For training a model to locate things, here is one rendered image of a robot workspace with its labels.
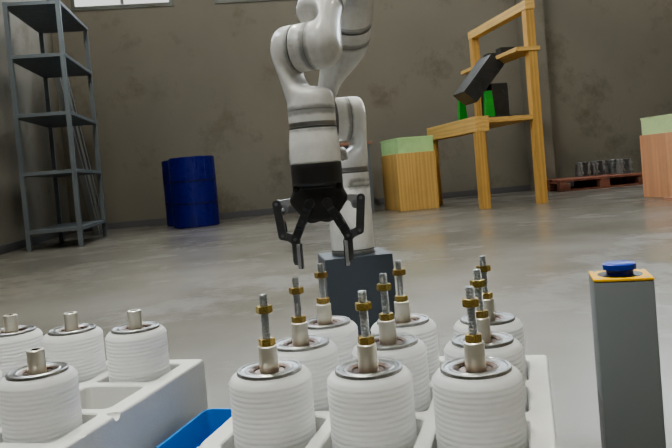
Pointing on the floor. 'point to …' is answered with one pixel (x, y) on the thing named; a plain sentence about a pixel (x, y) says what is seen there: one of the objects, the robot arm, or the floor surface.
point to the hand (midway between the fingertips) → (323, 258)
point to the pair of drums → (190, 192)
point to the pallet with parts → (618, 173)
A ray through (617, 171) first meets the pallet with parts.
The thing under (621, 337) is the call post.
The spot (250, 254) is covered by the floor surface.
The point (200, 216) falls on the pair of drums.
